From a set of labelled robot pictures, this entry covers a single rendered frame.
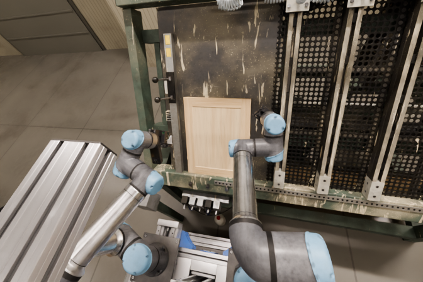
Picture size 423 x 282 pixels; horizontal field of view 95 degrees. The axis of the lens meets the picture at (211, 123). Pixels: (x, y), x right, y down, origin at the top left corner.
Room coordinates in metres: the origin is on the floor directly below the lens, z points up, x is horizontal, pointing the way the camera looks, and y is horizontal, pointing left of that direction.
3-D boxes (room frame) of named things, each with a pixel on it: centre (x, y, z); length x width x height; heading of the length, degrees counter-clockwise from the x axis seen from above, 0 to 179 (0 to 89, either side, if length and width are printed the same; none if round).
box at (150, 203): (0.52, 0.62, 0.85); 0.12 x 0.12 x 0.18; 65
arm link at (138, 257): (0.13, 0.50, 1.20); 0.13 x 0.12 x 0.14; 41
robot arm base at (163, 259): (0.12, 0.50, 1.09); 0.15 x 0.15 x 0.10
